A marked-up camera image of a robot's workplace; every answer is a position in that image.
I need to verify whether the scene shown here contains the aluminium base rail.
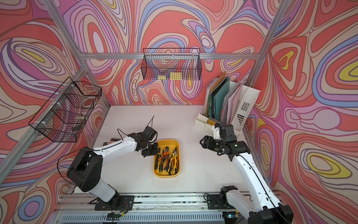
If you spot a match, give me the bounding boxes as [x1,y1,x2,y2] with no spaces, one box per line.
[53,191,289,224]

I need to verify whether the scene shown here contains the green file folder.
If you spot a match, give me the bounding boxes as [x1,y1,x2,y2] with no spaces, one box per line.
[207,77,230,120]

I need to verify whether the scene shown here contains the orange black needle-nose pliers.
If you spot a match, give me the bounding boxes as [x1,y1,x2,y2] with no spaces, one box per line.
[158,149,165,173]

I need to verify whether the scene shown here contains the yellow black combination pliers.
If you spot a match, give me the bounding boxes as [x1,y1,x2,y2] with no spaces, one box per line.
[168,147,179,175]

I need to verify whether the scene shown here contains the yellow sticky note pad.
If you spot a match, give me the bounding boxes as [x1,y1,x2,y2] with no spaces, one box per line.
[169,72,183,80]

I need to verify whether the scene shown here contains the yellow plastic storage box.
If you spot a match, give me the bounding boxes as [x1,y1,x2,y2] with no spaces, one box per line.
[153,139,181,178]

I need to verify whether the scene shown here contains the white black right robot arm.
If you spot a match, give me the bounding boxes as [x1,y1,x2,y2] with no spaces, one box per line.
[200,123,294,224]

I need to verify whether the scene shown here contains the white pocket calculator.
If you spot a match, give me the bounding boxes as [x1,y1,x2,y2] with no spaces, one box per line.
[108,138,122,145]

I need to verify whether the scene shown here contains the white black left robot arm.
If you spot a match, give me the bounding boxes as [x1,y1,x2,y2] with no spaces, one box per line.
[67,126,158,204]

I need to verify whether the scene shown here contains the black wire basket left wall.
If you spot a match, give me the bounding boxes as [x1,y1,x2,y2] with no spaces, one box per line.
[29,77,102,142]

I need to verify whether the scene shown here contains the black wire basket back wall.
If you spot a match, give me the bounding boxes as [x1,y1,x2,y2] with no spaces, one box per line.
[141,47,202,81]

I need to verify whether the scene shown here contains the white desktop file organizer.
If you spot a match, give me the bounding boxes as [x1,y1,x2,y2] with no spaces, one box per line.
[194,75,260,137]

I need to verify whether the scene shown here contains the black wire basket wall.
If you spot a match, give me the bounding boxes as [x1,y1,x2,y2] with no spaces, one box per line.
[29,77,102,142]
[141,47,202,81]

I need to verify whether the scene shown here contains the brown file folder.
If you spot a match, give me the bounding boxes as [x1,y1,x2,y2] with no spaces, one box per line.
[210,72,227,91]

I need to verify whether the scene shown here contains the orange black diagonal cutters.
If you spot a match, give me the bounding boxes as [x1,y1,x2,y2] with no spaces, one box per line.
[163,147,170,170]

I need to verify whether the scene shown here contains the yellow black long-nose pliers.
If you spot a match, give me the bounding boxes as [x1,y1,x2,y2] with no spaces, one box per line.
[154,147,161,171]

